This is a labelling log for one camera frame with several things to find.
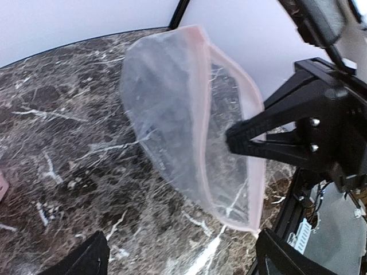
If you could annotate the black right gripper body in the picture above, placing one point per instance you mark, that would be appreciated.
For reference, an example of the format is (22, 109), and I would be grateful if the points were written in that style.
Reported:
(336, 125)

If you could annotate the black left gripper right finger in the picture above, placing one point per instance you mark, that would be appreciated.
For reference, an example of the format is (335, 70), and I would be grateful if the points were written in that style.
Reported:
(285, 259)

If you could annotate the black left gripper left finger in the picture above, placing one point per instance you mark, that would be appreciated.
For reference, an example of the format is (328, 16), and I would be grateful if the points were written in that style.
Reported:
(91, 257)

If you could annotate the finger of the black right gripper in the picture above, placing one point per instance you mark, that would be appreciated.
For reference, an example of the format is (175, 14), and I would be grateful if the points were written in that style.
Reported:
(277, 111)
(282, 152)

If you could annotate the clear zip top bag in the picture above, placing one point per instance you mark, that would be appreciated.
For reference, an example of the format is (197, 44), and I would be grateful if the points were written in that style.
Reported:
(181, 93)

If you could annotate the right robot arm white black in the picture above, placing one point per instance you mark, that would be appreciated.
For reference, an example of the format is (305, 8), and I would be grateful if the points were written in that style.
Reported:
(339, 28)

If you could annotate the pink plastic basket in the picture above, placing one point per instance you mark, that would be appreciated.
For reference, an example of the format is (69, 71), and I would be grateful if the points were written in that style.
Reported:
(4, 186)

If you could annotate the white slotted cable duct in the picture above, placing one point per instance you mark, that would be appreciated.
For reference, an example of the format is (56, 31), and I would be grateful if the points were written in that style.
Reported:
(300, 239)

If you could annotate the black front rail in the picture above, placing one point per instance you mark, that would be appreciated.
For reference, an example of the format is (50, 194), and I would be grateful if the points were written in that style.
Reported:
(292, 211)

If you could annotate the right black frame post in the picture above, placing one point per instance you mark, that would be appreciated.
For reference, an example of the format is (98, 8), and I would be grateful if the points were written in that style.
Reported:
(178, 14)

